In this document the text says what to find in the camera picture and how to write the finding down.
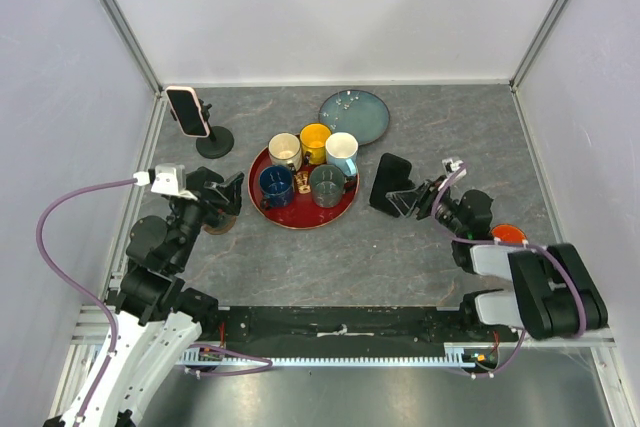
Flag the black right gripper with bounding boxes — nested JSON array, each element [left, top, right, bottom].
[[386, 174, 466, 237]]

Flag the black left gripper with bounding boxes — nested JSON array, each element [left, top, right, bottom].
[[169, 167, 244, 269]]

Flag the black phone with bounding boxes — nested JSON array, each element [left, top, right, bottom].
[[369, 153, 414, 217]]

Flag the orange mug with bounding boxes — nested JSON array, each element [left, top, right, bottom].
[[491, 224, 527, 244]]

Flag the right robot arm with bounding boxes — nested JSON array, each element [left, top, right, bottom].
[[385, 176, 608, 341]]

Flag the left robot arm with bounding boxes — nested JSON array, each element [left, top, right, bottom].
[[45, 164, 244, 426]]

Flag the black folding phone stand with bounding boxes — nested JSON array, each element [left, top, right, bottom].
[[385, 181, 426, 218]]

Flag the black round-base phone stand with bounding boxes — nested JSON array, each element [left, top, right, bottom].
[[196, 99, 234, 159]]

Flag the phone in pink case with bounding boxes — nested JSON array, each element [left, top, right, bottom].
[[165, 86, 210, 138]]

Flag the dark blue mug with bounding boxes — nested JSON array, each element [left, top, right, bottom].
[[259, 165, 294, 210]]

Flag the cream ceramic mug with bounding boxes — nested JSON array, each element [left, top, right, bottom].
[[268, 133, 302, 173]]

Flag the small gold brown ornament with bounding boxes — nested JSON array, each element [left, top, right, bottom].
[[294, 171, 311, 195]]

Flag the round red tray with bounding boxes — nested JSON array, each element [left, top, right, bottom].
[[248, 146, 359, 229]]

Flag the grey-green ceramic mug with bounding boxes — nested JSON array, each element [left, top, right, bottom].
[[309, 164, 346, 208]]

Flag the light blue mug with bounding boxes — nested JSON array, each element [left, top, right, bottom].
[[325, 132, 359, 177]]

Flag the yellow ceramic mug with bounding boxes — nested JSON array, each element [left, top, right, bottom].
[[299, 123, 331, 165]]

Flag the teal ceramic plate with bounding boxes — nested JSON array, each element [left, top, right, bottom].
[[318, 89, 390, 145]]

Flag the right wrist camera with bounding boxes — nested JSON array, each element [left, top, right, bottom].
[[442, 157, 467, 178]]

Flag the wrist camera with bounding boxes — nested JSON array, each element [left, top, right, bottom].
[[442, 157, 467, 178], [133, 163, 197, 200]]

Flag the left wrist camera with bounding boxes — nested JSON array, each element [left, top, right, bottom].
[[133, 163, 197, 200]]

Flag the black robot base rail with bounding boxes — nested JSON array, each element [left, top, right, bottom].
[[203, 306, 517, 359]]

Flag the slotted cable duct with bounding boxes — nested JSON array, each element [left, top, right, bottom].
[[176, 346, 497, 368]]

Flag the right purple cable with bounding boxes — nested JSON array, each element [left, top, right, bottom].
[[430, 162, 589, 381]]

